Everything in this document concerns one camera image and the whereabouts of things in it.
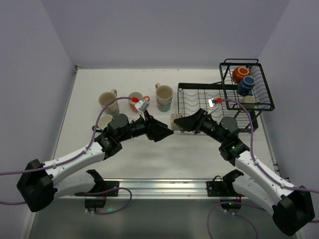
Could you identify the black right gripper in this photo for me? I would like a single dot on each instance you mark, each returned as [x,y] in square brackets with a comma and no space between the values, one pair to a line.
[199,121]

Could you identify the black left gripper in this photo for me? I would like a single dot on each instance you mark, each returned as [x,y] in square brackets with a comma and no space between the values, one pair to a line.
[149,127]

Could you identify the orange ceramic mug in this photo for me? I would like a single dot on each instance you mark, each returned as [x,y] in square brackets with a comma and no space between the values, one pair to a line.
[135,96]

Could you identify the tall floral cream mug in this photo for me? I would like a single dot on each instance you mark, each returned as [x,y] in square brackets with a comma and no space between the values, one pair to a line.
[164,96]

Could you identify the beige ceramic mug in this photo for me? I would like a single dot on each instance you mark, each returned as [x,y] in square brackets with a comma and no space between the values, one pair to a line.
[107,98]

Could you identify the teal ceramic cup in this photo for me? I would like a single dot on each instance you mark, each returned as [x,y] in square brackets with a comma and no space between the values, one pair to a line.
[102,123]

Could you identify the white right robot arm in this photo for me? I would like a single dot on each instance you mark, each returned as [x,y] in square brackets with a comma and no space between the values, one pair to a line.
[291,207]

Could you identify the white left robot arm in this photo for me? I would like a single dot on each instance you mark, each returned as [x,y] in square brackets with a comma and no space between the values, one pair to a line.
[41,183]

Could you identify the cream round mug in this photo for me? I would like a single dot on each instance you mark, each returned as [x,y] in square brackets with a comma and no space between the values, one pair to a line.
[249,102]

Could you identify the blue round mug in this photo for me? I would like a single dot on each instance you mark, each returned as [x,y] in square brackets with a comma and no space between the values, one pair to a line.
[245,86]

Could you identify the orange round mug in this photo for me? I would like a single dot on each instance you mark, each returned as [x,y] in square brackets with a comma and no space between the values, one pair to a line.
[239,74]

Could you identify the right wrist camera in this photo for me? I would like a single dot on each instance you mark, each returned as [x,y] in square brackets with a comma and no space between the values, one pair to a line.
[213,104]

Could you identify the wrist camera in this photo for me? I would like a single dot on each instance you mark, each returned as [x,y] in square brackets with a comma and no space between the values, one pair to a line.
[142,106]
[213,104]

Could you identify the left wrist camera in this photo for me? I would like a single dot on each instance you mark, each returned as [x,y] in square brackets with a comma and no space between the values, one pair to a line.
[142,106]

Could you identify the aluminium mounting rail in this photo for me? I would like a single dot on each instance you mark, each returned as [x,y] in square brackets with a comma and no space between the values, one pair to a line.
[138,188]

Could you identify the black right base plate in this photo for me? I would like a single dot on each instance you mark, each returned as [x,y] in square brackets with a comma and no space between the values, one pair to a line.
[219,188]

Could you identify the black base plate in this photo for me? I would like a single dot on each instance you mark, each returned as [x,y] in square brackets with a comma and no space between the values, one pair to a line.
[219,188]
[103,186]

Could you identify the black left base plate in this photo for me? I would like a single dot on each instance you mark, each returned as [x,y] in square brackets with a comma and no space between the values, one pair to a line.
[103,186]

